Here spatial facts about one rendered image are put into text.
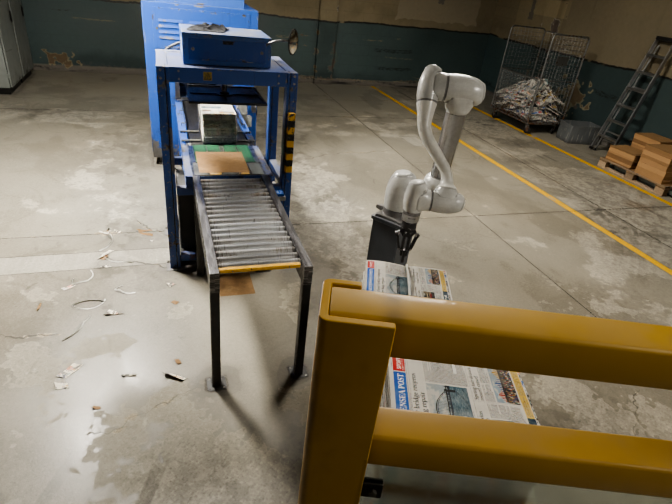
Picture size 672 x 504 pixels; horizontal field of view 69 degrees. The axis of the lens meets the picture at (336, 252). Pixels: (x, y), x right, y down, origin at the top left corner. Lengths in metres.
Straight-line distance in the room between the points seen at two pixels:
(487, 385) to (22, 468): 2.25
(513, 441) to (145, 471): 2.20
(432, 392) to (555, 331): 0.72
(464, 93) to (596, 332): 1.95
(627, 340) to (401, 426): 0.31
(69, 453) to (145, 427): 0.36
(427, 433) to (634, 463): 0.29
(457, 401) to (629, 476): 0.57
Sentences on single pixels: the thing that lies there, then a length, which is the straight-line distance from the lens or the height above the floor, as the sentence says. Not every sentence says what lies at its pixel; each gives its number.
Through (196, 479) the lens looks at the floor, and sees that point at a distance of 2.68.
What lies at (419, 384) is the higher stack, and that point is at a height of 1.29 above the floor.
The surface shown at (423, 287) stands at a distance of 2.13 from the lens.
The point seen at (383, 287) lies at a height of 1.06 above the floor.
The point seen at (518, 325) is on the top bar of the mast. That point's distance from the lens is 0.62.
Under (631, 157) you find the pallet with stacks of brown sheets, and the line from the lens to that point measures 8.44.
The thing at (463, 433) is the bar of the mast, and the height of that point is 1.65.
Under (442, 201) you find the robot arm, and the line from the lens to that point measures 2.37.
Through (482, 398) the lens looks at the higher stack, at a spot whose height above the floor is 1.29.
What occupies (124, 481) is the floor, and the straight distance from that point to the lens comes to 2.74.
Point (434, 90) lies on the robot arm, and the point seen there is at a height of 1.76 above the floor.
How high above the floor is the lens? 2.19
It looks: 30 degrees down
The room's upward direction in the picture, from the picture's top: 7 degrees clockwise
